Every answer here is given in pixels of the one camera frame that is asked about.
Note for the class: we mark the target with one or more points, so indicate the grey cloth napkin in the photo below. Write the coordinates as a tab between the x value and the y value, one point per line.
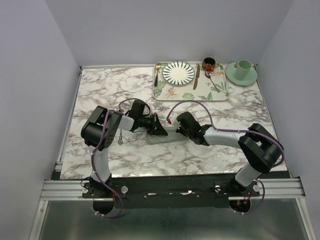
172	137

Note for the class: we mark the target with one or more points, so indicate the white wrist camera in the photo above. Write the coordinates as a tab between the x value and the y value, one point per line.
172	120
155	107

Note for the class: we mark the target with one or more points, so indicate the green saucer plate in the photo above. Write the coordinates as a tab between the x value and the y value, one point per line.
250	78

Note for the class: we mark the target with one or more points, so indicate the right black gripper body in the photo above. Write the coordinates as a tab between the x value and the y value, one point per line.
185	132

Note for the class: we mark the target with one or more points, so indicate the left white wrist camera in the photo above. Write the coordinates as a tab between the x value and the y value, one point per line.
155	107

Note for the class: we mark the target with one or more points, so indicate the orange black mug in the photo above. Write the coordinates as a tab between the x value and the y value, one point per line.
208	64

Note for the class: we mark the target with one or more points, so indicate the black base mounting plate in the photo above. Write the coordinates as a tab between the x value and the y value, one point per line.
176	191

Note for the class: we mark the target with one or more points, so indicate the green cup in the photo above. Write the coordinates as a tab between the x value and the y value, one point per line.
242	68

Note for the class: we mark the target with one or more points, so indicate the striped white plate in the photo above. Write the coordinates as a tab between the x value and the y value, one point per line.
178	73

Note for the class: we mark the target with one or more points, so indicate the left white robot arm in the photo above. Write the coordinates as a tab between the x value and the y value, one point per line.
99	132

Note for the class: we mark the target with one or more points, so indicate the iridescent gold spoon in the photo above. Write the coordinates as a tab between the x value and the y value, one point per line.
120	138

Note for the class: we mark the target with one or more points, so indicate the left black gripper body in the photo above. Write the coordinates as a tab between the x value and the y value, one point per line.
147	123

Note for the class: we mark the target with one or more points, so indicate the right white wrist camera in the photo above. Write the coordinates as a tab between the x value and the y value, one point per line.
172	120

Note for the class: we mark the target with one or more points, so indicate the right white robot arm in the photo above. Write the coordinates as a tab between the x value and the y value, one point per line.
260	148

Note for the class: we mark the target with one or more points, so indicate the silver spoon on tray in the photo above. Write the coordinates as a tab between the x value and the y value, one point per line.
208	75

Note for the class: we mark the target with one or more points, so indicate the aluminium frame rail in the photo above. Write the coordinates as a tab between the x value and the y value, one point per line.
71	190

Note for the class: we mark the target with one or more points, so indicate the copper knife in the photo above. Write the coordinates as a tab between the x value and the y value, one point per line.
196	77

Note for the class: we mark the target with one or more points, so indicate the gold green-handled fork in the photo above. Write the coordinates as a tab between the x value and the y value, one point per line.
157	68

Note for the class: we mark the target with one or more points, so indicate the floral serving tray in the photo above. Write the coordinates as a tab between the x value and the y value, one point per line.
205	90

